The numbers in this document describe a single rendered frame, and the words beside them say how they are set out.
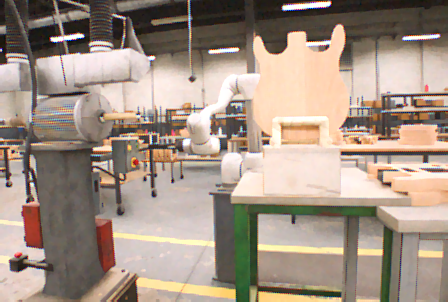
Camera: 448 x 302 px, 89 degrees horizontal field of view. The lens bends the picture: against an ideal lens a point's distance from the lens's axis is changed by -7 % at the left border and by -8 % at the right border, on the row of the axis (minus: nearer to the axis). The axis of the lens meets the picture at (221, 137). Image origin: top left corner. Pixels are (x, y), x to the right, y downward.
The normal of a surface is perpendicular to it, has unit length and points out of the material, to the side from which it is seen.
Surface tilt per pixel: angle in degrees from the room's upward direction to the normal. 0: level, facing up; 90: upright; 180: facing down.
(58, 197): 90
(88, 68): 90
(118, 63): 90
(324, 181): 90
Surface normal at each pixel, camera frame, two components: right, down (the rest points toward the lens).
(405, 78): -0.21, 0.06
